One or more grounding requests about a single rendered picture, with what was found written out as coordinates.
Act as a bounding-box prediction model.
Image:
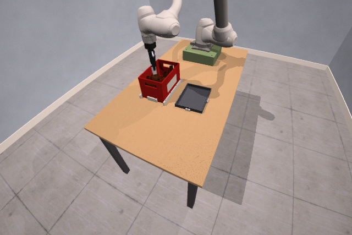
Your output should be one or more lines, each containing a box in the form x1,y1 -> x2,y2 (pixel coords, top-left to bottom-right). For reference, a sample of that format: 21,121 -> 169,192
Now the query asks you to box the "red bottle crate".
138,59 -> 180,103

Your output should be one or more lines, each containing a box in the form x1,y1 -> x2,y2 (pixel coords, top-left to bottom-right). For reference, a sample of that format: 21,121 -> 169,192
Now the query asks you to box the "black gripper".
144,42 -> 157,75

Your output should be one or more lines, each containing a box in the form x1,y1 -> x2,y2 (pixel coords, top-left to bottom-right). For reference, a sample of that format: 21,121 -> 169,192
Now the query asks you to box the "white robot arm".
137,0 -> 238,52

